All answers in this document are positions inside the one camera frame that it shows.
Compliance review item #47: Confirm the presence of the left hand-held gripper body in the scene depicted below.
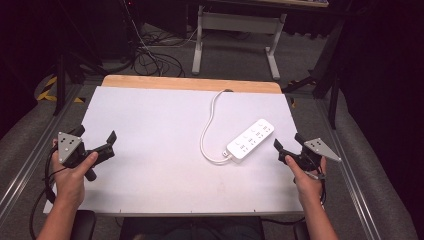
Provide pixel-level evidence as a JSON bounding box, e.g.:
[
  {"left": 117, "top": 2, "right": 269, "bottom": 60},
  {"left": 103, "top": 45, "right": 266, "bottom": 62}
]
[{"left": 57, "top": 131, "right": 98, "bottom": 183}]

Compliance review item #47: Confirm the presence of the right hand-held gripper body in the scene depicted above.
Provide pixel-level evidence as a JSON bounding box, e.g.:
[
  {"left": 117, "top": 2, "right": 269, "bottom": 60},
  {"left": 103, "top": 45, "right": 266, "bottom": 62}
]
[{"left": 292, "top": 137, "right": 343, "bottom": 173}]

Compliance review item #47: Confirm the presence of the white power strip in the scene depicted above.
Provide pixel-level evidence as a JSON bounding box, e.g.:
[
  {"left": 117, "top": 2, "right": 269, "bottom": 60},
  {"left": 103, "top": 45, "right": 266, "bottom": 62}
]
[{"left": 225, "top": 118, "right": 276, "bottom": 165}]

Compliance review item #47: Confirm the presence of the person's left hand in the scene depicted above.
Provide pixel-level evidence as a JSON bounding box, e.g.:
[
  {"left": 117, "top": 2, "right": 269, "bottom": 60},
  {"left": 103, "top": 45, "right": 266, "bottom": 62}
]
[{"left": 50, "top": 139, "right": 100, "bottom": 210}]

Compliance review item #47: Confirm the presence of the person's right hand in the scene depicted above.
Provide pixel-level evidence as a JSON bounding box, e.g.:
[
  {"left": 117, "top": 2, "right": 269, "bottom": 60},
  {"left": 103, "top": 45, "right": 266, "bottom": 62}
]
[{"left": 284, "top": 154, "right": 328, "bottom": 210}]

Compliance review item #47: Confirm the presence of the white table cover board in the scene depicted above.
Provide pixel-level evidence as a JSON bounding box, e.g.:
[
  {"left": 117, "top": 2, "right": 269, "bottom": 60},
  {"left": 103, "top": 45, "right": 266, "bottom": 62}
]
[{"left": 42, "top": 85, "right": 305, "bottom": 215}]

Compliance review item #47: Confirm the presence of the black metal stand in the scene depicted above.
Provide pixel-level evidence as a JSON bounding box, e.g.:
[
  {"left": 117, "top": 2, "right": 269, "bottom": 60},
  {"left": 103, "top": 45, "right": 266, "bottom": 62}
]
[
  {"left": 52, "top": 0, "right": 108, "bottom": 117},
  {"left": 282, "top": 18, "right": 348, "bottom": 130}
]

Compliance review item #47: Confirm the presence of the black chair armrest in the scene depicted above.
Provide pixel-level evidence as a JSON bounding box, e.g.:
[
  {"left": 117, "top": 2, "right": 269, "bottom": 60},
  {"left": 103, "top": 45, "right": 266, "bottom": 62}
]
[
  {"left": 70, "top": 210, "right": 97, "bottom": 240},
  {"left": 292, "top": 221, "right": 311, "bottom": 240}
]

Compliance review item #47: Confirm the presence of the wooden table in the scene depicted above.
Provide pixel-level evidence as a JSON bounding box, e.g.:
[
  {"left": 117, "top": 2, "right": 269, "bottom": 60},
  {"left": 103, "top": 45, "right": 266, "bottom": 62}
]
[{"left": 101, "top": 74, "right": 283, "bottom": 95}]

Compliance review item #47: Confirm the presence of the black equipment rack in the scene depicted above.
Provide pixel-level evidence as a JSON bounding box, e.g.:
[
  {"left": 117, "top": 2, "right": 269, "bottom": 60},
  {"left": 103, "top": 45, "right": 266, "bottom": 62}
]
[{"left": 116, "top": 0, "right": 145, "bottom": 58}]

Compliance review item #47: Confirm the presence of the aluminium floor rail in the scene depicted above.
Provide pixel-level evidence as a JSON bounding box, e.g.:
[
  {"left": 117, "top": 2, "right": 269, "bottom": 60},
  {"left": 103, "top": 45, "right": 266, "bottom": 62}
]
[
  {"left": 315, "top": 99, "right": 382, "bottom": 240},
  {"left": 0, "top": 83, "right": 85, "bottom": 215}
]

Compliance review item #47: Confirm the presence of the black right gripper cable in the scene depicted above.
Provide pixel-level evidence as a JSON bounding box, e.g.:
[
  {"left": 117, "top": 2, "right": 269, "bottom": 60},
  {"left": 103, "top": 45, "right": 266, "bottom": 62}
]
[{"left": 311, "top": 169, "right": 329, "bottom": 210}]

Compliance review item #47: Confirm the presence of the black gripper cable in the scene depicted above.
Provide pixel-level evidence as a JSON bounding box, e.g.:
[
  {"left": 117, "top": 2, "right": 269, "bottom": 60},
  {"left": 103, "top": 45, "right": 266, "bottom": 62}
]
[
  {"left": 311, "top": 169, "right": 329, "bottom": 210},
  {"left": 28, "top": 145, "right": 68, "bottom": 240}
]

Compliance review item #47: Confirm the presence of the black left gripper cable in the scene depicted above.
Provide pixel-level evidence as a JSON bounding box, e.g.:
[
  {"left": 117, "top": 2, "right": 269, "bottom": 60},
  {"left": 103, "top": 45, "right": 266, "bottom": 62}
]
[{"left": 28, "top": 145, "right": 68, "bottom": 240}]

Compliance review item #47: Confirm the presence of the black cable under table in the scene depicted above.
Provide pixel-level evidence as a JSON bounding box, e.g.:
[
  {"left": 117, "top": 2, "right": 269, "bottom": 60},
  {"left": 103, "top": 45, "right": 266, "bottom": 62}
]
[{"left": 261, "top": 216, "right": 306, "bottom": 227}]

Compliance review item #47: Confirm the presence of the white power strip cable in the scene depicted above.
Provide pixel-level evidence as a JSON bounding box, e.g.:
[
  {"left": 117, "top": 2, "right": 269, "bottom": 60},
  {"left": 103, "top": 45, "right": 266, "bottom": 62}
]
[{"left": 199, "top": 88, "right": 233, "bottom": 166}]

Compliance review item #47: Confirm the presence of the tangle of black floor cables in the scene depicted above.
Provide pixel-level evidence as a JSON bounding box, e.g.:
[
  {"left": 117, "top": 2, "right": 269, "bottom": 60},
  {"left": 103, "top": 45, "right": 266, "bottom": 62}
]
[{"left": 131, "top": 19, "right": 202, "bottom": 78}]

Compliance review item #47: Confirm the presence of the white metal desk frame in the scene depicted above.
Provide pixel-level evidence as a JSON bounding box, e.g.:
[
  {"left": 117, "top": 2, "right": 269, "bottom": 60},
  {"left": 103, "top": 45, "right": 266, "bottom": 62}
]
[{"left": 191, "top": 4, "right": 288, "bottom": 81}]

